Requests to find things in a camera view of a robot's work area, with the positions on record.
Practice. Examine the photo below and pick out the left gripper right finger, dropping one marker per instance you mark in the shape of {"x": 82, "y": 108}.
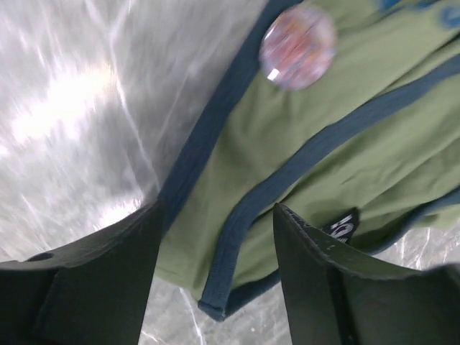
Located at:
{"x": 335, "y": 294}

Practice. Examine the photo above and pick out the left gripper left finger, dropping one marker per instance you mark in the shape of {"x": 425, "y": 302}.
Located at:
{"x": 91, "y": 291}

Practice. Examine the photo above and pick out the olive green t-shirt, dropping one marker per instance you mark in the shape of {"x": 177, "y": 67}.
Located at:
{"x": 368, "y": 151}

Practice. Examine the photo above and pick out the round brooch pin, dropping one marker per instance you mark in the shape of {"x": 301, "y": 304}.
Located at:
{"x": 299, "y": 47}

